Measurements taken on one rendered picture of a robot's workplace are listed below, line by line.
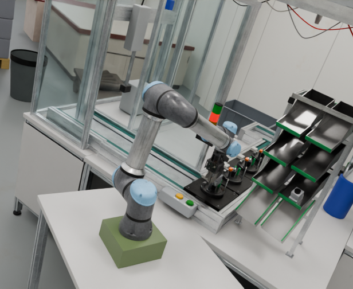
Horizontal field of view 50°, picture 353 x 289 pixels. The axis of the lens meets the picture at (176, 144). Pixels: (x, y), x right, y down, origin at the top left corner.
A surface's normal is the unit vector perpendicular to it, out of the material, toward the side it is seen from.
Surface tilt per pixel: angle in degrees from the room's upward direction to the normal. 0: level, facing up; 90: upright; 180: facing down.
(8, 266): 0
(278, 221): 45
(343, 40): 90
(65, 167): 90
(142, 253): 90
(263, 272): 0
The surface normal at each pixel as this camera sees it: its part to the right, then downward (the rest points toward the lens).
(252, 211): -0.28, -0.52
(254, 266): 0.28, -0.86
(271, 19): -0.81, 0.02
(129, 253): 0.51, 0.51
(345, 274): -0.54, 0.22
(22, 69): -0.05, 0.50
